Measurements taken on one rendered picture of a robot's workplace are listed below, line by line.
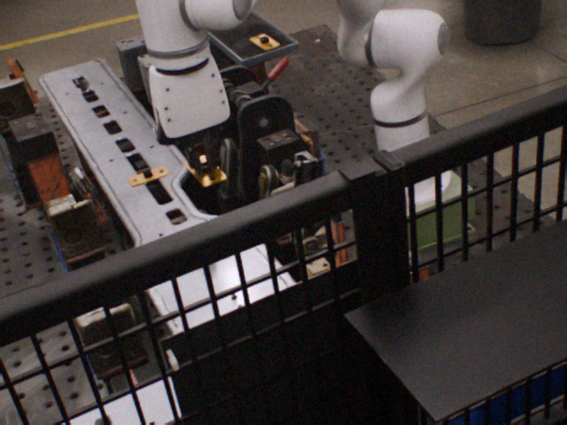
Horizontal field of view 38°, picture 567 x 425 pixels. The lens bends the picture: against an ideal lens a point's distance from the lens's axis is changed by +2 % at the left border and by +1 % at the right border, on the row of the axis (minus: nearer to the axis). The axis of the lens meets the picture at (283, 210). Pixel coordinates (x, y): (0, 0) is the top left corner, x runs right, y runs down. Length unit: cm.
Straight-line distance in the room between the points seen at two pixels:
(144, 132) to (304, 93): 85
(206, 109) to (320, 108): 140
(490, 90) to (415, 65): 240
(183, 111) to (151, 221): 49
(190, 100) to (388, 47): 66
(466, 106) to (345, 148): 171
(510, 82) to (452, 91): 28
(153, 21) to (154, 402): 54
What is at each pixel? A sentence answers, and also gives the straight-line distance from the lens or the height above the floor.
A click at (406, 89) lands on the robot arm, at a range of 176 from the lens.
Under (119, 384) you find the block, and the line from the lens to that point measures 132.
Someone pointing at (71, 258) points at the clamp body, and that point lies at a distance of 171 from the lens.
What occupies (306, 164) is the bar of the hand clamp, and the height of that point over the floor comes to 121.
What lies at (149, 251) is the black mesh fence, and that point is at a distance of 58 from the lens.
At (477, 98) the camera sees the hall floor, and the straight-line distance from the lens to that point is 405.
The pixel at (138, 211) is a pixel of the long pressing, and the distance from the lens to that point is 166.
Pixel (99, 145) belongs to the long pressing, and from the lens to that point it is 193.
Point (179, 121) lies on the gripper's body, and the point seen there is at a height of 135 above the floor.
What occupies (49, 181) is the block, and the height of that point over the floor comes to 91.
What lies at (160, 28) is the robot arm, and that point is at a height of 149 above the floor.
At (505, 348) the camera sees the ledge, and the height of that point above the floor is 143.
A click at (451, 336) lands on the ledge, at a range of 65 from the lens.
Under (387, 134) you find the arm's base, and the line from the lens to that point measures 183.
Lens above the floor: 188
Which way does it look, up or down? 34 degrees down
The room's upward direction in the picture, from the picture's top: 9 degrees counter-clockwise
